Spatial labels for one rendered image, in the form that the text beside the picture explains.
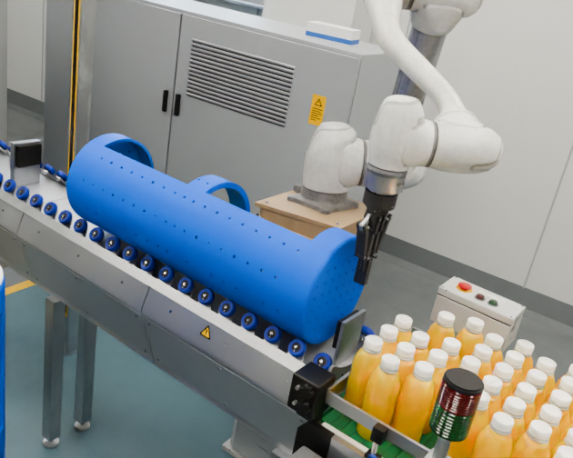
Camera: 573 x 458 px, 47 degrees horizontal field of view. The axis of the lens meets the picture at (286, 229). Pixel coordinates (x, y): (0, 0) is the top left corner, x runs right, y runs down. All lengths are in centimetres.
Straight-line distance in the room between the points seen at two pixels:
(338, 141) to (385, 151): 70
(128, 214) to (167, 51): 203
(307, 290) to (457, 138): 46
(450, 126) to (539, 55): 269
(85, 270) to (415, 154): 108
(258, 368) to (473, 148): 73
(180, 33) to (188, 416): 198
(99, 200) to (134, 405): 121
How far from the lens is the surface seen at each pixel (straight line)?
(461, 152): 145
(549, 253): 429
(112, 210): 188
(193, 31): 363
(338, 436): 147
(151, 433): 277
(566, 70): 410
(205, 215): 166
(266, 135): 339
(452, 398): 107
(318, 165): 212
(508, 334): 172
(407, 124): 141
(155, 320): 186
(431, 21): 188
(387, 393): 140
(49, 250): 218
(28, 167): 245
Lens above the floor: 182
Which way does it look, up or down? 23 degrees down
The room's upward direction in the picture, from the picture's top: 10 degrees clockwise
